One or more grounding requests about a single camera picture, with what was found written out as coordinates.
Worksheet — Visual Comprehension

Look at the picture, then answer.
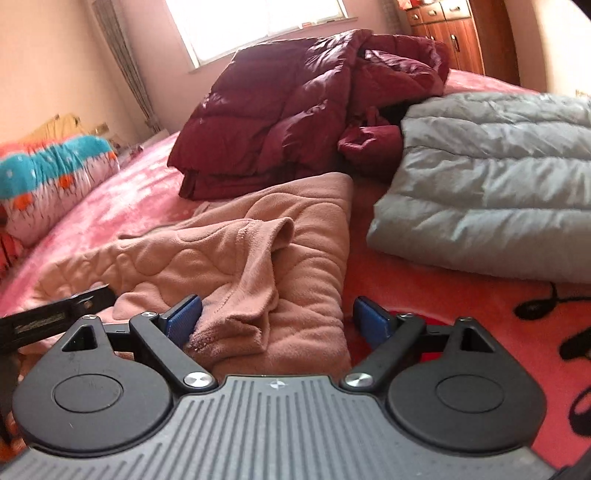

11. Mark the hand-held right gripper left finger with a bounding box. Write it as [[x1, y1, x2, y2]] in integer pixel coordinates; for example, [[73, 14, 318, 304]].
[[61, 295, 219, 394]]

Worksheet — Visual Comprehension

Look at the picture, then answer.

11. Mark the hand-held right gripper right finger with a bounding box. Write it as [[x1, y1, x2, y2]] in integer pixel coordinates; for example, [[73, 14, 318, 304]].
[[339, 297, 502, 394]]

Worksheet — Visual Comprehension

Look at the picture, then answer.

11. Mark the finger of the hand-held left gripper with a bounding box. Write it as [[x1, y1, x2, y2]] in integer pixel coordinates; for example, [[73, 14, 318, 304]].
[[0, 285, 116, 352]]

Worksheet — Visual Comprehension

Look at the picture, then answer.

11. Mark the pink fleece quilted garment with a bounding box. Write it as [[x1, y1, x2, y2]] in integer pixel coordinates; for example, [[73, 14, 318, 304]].
[[34, 172, 354, 370]]

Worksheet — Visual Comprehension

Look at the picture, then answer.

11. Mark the bed with pink sheet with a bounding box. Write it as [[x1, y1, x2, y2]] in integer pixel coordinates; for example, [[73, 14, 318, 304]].
[[0, 69, 591, 472]]

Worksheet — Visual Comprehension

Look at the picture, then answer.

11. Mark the teal orange rolled quilt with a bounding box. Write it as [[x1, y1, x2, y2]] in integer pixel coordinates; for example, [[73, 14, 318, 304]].
[[0, 135, 121, 248]]

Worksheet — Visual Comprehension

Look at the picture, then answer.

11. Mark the grey down jacket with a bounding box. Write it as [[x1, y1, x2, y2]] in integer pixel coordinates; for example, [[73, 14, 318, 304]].
[[366, 91, 591, 284]]

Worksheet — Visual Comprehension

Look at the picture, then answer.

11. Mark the yellow floral pillow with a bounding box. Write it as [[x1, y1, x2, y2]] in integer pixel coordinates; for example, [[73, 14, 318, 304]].
[[28, 113, 110, 145]]

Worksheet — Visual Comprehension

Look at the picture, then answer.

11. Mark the maroon down jacket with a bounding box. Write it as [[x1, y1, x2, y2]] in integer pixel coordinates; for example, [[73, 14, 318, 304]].
[[167, 28, 452, 201]]

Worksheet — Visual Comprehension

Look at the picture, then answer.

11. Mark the grey checked curtain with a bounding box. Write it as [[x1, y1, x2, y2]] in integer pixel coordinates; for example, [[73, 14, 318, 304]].
[[92, 0, 163, 136], [381, 0, 413, 34]]

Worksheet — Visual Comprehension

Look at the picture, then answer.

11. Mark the white framed window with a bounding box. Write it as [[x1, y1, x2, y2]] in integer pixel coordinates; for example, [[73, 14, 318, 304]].
[[164, 0, 359, 75]]

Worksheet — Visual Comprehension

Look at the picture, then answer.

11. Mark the wooden cabinet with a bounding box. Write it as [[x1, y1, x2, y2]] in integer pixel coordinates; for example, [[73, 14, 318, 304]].
[[405, 0, 521, 87]]

